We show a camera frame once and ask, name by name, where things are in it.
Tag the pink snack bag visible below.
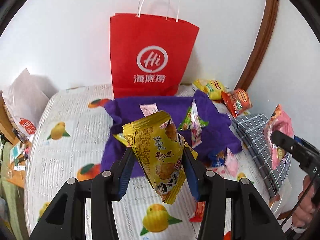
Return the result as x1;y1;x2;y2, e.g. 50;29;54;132
263;104;294;170

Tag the green triangular snack packet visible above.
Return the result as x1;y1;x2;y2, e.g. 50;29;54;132
178;99;209;148

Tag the brown wooden door frame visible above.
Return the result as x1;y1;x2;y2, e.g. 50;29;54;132
235;0;279;90

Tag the red paper shopping bag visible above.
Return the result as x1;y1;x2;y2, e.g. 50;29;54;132
110;0;199;98

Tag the grey checked cloth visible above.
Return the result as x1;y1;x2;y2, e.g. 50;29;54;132
232;114;291;198

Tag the yellow Lays chip bag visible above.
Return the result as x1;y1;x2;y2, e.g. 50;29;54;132
192;79;226;100

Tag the yellow rice cracker bag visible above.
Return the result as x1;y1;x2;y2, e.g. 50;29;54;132
116;111;189;205

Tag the right hand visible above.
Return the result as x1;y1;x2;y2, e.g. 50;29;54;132
292;186;316;227

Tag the white Miniso bag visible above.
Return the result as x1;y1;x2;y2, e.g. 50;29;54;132
2;69;49;141

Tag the blue snack packet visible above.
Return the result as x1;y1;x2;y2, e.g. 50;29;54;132
208;150;227;167

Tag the wooden side shelf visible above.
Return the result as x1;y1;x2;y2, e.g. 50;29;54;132
0;95;19;146

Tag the red Lays chip bag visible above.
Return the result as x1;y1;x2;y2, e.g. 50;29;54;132
221;88;253;118

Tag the red snack packet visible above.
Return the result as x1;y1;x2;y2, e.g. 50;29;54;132
189;202;206;223

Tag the purple towel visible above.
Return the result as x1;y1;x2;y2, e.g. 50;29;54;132
100;90;242;172

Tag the pale pink candy packet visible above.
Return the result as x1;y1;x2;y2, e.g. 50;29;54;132
139;103;159;116

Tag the small pink wafer packet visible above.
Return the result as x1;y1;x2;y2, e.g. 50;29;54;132
225;148;238;177

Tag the fruit print tablecloth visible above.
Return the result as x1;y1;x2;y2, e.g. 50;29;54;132
23;83;293;240

